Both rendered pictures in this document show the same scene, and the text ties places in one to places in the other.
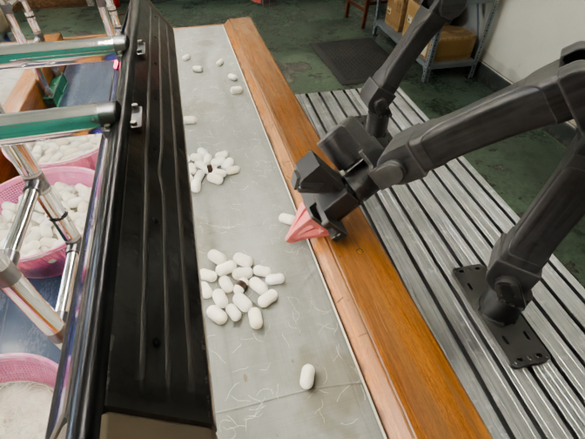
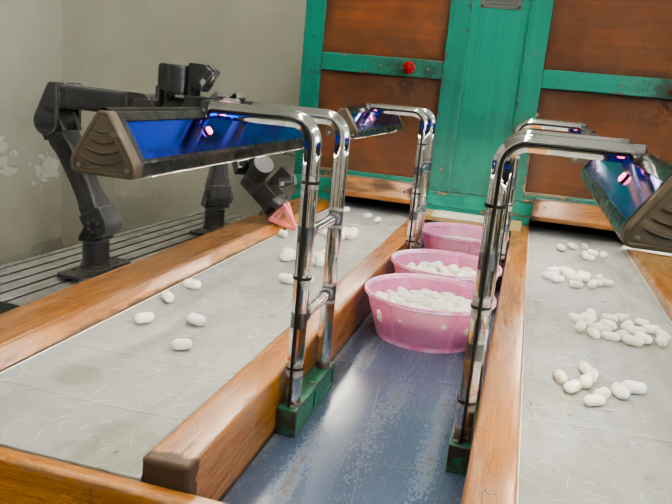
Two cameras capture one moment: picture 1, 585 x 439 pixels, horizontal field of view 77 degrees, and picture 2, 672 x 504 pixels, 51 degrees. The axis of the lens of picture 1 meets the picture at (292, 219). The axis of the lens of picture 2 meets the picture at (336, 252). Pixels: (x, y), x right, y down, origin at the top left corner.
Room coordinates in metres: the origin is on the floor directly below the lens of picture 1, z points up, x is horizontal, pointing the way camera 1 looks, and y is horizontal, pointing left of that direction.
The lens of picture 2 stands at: (2.09, 1.06, 1.15)
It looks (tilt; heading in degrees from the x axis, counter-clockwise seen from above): 13 degrees down; 209
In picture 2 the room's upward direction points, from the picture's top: 5 degrees clockwise
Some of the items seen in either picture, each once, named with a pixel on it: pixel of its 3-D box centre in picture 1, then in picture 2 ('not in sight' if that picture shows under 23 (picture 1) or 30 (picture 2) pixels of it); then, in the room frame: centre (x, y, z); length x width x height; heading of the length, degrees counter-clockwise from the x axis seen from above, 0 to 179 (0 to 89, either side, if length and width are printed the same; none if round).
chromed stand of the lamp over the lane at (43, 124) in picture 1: (114, 243); (391, 187); (0.32, 0.23, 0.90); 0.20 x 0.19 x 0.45; 15
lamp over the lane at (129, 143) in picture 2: not in sight; (225, 131); (1.27, 0.40, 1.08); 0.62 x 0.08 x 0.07; 15
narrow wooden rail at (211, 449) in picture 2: not in sight; (362, 292); (0.72, 0.38, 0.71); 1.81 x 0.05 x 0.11; 15
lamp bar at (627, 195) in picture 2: not in sight; (631, 177); (1.12, 0.94, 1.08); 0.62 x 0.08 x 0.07; 15
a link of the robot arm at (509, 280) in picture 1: (514, 277); (217, 199); (0.35, -0.36, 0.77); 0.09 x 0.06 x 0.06; 150
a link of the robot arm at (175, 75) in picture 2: not in sight; (167, 90); (0.89, -0.07, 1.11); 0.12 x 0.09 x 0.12; 102
